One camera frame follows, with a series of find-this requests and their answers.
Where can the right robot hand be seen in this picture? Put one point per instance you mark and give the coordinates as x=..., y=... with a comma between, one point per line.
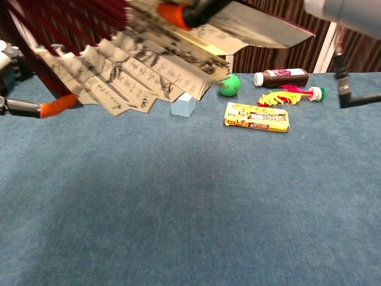
x=202, y=12

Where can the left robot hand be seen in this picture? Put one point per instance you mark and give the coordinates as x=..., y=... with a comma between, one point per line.
x=23, y=108

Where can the red ribbed paper folding fan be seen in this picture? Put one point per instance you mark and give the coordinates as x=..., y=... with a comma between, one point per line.
x=143, y=71

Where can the green ball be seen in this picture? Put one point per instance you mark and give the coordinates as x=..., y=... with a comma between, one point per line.
x=232, y=86

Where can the dark brown curtain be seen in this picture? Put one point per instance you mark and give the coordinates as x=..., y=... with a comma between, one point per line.
x=268, y=61

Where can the light blue cube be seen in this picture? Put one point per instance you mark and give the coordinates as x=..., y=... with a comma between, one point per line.
x=184, y=108

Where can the brown bottle with white cap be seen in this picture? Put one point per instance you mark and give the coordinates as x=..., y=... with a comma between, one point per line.
x=282, y=77

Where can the colourful feather shuttlecock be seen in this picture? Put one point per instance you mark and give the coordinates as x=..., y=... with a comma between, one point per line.
x=276, y=98

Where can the yellow snack package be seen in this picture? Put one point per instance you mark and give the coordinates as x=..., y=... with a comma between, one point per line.
x=256, y=117

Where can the teal felt table cover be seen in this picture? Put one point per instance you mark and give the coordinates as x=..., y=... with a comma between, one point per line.
x=149, y=193

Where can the white screen frame post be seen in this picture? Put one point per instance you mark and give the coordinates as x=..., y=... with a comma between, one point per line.
x=326, y=53
x=229, y=64

